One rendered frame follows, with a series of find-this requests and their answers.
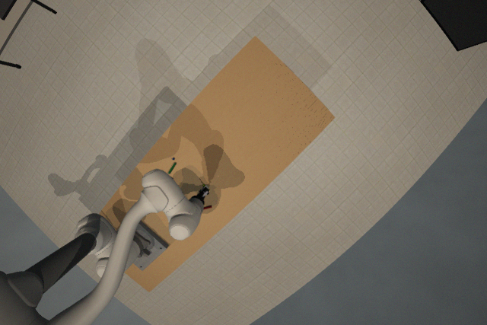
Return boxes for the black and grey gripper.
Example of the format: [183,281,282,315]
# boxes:
[191,185,209,205]

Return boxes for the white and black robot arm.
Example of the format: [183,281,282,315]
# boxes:
[0,169,204,325]

